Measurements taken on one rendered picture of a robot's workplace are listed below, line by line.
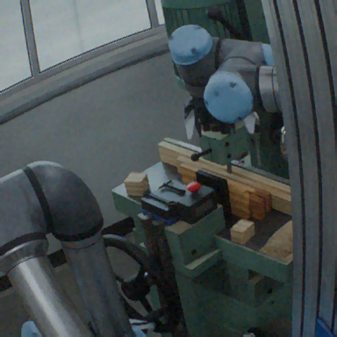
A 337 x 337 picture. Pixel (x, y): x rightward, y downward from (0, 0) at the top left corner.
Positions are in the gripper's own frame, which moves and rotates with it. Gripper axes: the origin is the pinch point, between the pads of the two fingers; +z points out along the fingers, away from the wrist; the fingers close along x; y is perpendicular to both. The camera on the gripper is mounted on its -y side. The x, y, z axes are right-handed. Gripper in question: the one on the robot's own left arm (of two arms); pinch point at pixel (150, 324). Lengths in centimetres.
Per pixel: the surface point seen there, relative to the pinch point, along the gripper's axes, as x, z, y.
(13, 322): -124, 44, 65
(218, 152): -8.5, 17.7, -39.5
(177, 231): -2.7, 4.1, -22.7
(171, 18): -12, -3, -68
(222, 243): 1.1, 15.3, -20.8
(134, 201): -28.9, 14.8, -21.9
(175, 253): -3.8, 6.4, -17.1
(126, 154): -134, 103, -15
